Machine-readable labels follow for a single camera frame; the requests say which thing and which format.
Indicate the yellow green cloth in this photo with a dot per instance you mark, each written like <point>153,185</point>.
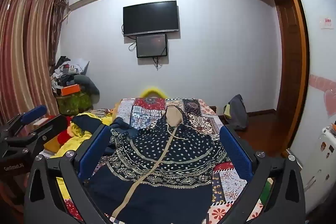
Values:
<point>227,111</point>

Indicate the small black wall monitor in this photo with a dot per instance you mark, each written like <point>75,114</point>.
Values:
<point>151,45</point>

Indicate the yellow fuzzy object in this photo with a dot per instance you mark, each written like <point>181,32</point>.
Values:
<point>152,91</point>

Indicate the wooden wardrobe frame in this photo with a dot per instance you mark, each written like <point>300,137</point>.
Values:
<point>304,37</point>

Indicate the dark floral curtain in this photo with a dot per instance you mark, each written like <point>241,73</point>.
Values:
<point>59,24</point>

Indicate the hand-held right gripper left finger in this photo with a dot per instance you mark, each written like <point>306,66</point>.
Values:
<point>95,153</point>

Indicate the striped pillow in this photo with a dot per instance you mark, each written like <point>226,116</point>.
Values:
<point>101,111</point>

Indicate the wooden door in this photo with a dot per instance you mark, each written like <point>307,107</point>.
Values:
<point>287,56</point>

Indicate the white sliding wardrobe door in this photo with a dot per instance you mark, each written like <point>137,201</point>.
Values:
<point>320,56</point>

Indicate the orange box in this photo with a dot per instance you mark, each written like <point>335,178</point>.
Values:
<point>70,89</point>

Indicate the blue denim garment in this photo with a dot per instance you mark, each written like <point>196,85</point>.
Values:
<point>126,129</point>

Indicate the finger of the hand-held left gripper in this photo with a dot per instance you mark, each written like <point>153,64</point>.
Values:
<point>52,123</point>
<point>34,111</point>

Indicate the green patterned cloth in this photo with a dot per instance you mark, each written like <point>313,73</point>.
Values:
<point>73,104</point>

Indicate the red cloth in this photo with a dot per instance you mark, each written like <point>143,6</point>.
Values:
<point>63,137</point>

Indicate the grey bag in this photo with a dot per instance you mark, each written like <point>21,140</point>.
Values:
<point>239,113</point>

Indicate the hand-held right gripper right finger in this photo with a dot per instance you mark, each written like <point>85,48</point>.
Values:
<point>236,153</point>

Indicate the black wall television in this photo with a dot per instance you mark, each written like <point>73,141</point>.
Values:
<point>151,18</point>

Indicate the striped red beige curtain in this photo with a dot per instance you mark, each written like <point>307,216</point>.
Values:
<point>23,56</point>

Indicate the patchwork print blanket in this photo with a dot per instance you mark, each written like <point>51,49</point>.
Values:
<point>147,111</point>

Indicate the navy patterned hooded garment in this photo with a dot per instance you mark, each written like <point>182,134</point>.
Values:
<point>162,150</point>

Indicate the pile of clutter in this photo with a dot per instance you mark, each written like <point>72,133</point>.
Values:
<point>64,74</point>

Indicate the yellow cartoon print garment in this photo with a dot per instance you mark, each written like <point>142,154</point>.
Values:
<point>76,140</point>

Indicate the red label sticker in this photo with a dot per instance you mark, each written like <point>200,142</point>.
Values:
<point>326,23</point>

